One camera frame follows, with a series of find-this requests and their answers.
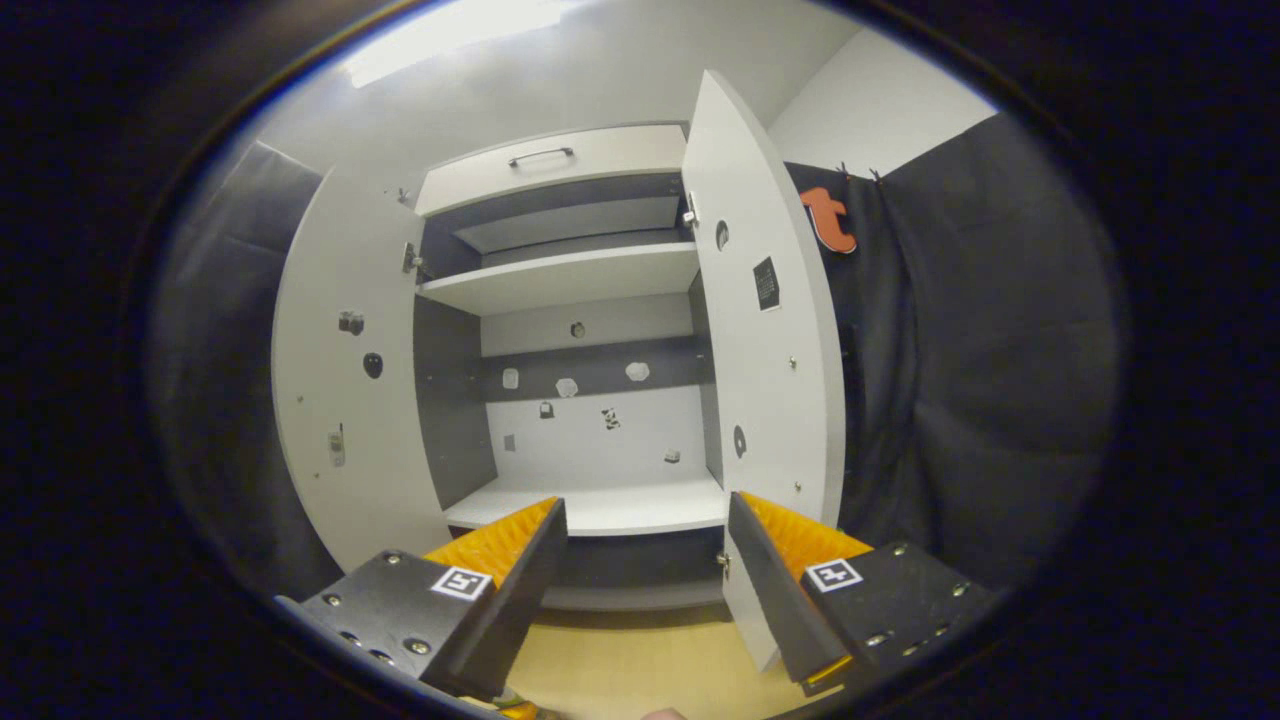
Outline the ceiling light panel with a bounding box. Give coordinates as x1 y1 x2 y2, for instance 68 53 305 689
340 0 571 89

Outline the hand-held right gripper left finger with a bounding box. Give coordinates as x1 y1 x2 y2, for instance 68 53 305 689
275 497 569 701

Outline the white cabinet drawer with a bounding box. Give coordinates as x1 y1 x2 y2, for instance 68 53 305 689
414 124 691 218

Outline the black backdrop cloth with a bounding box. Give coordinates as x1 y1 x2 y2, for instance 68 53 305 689
150 110 1126 601

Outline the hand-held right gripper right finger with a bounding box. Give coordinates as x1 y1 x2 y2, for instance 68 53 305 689
725 490 1001 698

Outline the white cabinet shelf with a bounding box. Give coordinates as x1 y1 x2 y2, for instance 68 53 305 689
417 242 701 317
443 472 729 538

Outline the white cabinet door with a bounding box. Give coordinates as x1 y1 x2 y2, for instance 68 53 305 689
272 165 453 573
680 70 849 673

